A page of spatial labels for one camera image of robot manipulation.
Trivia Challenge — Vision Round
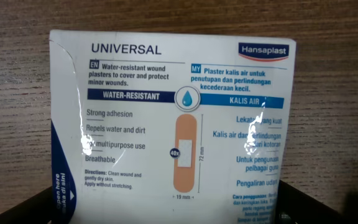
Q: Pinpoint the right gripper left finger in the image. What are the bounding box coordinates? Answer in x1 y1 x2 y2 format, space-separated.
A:
0 187 53 224

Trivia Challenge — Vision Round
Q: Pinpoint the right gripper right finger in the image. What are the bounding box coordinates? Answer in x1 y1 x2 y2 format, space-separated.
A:
277 180 351 224

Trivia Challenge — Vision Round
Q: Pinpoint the white Hansaplast plaster box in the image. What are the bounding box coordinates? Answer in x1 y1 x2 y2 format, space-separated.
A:
49 30 296 224

